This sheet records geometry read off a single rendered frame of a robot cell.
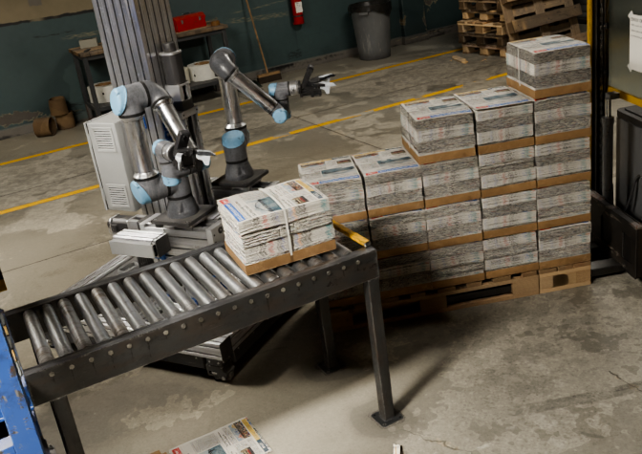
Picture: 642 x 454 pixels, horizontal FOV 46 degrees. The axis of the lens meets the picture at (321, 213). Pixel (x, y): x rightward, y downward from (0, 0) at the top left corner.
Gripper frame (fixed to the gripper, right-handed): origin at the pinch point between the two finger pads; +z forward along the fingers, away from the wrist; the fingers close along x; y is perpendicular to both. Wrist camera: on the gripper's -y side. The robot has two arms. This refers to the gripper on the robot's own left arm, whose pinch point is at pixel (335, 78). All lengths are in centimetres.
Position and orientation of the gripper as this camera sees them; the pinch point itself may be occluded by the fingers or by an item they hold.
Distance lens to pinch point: 396.1
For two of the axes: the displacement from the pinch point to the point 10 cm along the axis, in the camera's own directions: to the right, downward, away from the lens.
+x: 0.0, 5.0, -8.7
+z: 9.9, -1.1, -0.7
